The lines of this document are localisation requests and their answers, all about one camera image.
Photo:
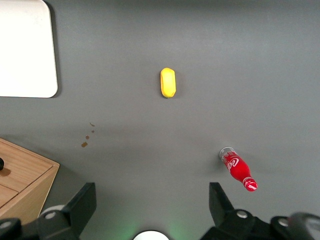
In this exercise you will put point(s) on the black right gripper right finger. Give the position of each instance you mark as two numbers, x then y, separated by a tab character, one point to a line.
225	220

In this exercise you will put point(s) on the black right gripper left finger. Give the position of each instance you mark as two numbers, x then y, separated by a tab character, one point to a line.
72	215

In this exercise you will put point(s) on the red coke bottle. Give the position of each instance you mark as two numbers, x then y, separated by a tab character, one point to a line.
238	170

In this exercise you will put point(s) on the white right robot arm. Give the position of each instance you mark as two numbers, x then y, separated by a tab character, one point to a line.
151	236

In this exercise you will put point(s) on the white rectangular tray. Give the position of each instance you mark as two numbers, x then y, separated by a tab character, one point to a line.
25	50

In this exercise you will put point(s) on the wooden two-drawer cabinet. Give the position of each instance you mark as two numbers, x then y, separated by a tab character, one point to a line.
25	177

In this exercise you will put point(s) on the yellow lemon toy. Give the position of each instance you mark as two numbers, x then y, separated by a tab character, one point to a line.
168	83

